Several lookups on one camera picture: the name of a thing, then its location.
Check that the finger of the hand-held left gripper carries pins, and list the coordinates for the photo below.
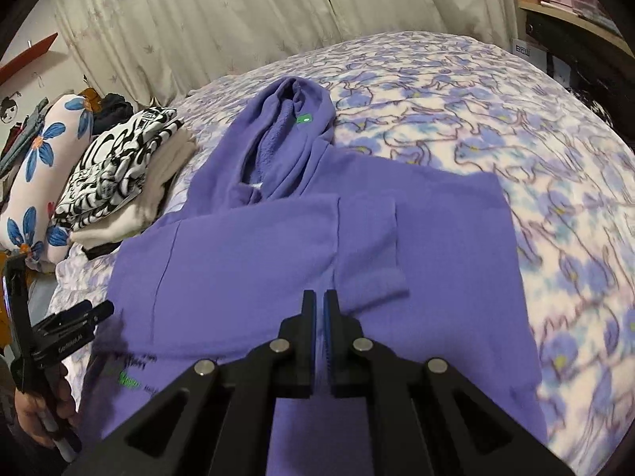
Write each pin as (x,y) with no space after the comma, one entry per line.
(64,318)
(104,311)

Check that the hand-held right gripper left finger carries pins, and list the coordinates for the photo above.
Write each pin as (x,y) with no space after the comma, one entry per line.
(297,352)

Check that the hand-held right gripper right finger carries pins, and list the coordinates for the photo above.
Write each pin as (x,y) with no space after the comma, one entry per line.
(342,352)

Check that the purple zip hoodie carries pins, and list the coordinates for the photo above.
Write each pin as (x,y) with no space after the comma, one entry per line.
(297,238)

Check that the dark clothes pile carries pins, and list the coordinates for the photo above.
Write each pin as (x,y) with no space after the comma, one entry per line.
(114,111)

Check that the person's left hand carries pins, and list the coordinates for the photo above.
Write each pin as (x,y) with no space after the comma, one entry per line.
(34,409)

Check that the black white printed folded cloth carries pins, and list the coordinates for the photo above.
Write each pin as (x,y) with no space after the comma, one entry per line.
(114,168)

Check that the cream folded cloth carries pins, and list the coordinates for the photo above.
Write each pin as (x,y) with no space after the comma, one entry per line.
(158,173)

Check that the rolled floral quilt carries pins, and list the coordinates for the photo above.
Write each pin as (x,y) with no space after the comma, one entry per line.
(54,158)

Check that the grey garment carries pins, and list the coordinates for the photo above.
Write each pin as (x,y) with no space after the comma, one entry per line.
(22,134)

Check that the cat print fleece blanket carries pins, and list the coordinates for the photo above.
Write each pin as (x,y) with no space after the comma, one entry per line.
(496,124)

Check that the cream leaf pattern curtain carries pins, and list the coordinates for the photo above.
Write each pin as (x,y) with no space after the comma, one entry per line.
(248,20)

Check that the white printed box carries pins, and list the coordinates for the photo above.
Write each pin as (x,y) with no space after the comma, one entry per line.
(528,51)

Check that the black dotted cloth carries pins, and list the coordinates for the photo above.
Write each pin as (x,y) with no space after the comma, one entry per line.
(610,114)

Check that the black long case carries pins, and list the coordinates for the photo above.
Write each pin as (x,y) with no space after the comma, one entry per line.
(560,29)

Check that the doll wall sticker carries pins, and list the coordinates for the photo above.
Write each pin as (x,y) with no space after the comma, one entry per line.
(7,108)

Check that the red wall shelf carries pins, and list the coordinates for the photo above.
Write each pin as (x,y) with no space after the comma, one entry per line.
(30,57)

